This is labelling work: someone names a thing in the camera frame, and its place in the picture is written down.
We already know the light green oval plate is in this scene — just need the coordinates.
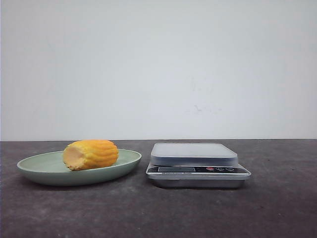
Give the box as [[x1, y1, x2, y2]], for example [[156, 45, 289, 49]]
[[17, 149, 142, 186]]

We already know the yellow corn cob piece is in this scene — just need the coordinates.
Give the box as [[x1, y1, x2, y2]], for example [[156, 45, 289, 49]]
[[62, 139, 119, 171]]

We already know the silver digital kitchen scale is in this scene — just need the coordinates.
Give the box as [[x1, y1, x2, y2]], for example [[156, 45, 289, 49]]
[[146, 143, 251, 188]]

